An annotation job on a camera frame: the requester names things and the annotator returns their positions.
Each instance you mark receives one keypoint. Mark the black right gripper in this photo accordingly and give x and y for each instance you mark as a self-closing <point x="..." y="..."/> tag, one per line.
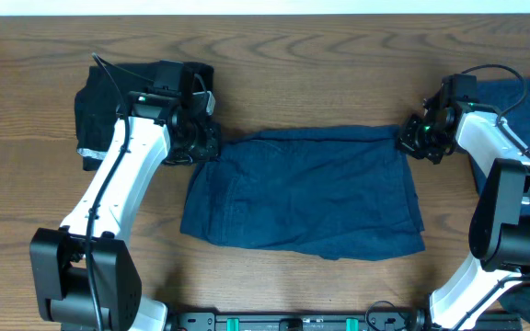
<point x="405" y="141"/>

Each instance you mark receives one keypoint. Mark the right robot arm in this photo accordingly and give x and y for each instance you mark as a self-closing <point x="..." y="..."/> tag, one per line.
<point x="499" y="231"/>

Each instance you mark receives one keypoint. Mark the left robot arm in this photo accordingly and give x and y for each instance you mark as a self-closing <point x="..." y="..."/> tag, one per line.
<point x="84" y="275"/>

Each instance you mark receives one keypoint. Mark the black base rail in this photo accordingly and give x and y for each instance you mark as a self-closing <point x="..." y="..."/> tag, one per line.
<point x="378" y="320"/>

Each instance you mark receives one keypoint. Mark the folded black garment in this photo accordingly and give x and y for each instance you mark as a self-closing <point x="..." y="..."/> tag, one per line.
<point x="102" y="101"/>

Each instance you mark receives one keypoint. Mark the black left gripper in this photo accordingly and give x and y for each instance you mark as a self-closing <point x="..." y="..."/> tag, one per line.
<point x="212" y="149"/>

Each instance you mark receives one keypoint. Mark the dark blue shorts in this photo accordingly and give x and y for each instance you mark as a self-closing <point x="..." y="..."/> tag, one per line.
<point x="336" y="192"/>

